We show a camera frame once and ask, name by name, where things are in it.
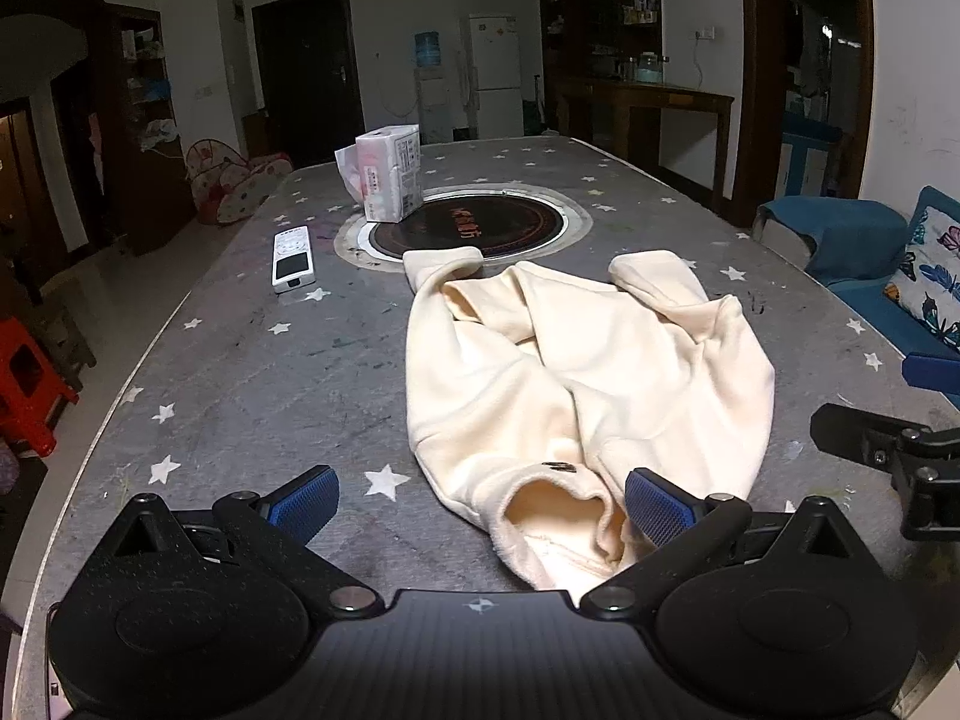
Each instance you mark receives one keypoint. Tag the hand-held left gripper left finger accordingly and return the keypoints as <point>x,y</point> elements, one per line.
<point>300,504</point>

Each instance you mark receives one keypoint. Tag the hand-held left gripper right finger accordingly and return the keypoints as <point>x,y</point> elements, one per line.
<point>661,514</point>

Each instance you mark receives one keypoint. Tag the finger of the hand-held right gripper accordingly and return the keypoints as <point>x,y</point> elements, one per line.
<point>934,371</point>
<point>862,435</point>

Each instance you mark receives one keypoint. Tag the cream sweater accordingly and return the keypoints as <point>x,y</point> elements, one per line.
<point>600,360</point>

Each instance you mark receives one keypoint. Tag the butterfly print cushion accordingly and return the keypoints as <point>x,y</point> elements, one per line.
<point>930,277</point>

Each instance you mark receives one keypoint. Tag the grey star-print tablecloth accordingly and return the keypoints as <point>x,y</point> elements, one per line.
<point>262,390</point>

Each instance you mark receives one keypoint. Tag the blue sofa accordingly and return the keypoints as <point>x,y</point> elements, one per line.
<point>855,240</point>

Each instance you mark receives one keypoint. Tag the white remote control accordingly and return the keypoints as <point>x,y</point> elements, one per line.
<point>294,259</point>

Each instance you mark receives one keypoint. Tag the blue cabinet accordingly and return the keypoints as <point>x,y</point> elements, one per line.
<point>806,157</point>

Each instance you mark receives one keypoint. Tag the red plastic stool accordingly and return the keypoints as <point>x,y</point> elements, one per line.
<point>30,382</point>

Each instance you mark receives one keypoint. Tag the round black induction cooker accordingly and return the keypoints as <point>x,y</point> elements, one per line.
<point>480,225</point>

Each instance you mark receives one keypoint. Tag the white tissue pack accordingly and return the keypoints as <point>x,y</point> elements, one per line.
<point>390,176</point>

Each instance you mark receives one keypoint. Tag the brown wooden side table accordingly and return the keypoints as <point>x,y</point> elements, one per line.
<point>660,109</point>

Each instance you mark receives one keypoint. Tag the dark wooden shelf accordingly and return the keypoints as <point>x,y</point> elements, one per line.
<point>146,127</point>

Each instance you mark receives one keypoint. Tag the glass jar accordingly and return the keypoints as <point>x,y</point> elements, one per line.
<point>646,69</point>

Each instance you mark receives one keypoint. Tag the white water dispenser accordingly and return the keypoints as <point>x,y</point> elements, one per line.
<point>433,105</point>

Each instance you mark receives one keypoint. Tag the dark wooden door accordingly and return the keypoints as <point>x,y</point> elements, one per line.
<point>304,82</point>

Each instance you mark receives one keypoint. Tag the white refrigerator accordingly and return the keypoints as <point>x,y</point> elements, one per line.
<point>495,75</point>

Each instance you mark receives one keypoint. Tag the blue water bottle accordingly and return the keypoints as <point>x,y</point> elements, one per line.
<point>427,50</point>

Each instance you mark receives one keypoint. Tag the dark wooden display cabinet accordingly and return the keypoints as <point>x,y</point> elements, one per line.
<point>600,15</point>

